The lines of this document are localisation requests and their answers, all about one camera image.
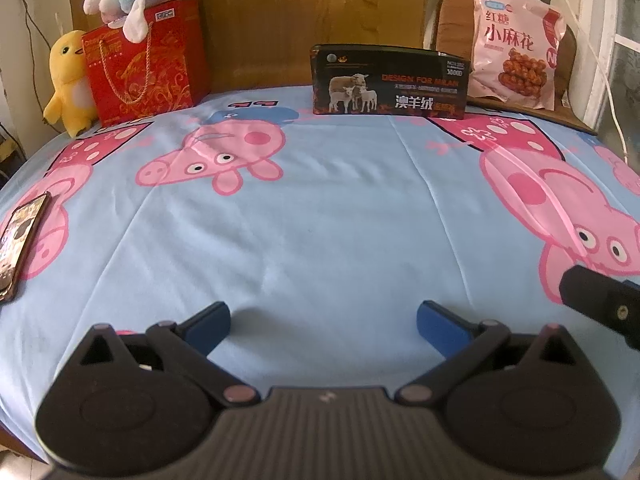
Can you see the black box with sheep print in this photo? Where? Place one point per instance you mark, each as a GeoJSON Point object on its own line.
{"type": "Point", "coordinates": [390, 85]}

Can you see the large pink snack bag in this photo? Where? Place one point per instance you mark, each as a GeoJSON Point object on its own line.
{"type": "Point", "coordinates": [515, 50]}

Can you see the smartphone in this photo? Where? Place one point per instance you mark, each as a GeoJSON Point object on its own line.
{"type": "Point", "coordinates": [20, 245]}

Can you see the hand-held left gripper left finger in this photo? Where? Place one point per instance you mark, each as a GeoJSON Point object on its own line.
{"type": "Point", "coordinates": [210, 327]}

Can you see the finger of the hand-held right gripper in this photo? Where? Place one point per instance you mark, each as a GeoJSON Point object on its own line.
{"type": "Point", "coordinates": [600, 300]}

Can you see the yellow duck plush toy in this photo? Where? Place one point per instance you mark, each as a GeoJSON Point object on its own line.
{"type": "Point", "coordinates": [70, 85]}

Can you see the red gift bag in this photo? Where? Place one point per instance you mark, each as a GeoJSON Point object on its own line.
{"type": "Point", "coordinates": [150, 65]}

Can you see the blue printed pig blanket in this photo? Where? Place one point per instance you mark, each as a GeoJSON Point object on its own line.
{"type": "Point", "coordinates": [325, 210]}

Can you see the wooden headboard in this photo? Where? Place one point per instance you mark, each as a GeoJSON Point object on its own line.
{"type": "Point", "coordinates": [300, 5]}

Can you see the wooden chair with brown cushion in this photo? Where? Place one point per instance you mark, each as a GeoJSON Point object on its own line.
{"type": "Point", "coordinates": [450, 25]}

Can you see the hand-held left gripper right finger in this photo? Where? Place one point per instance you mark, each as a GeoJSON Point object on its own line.
{"type": "Point", "coordinates": [440, 330]}

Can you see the white window frame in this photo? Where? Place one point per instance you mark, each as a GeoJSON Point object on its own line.
{"type": "Point", "coordinates": [600, 35]}

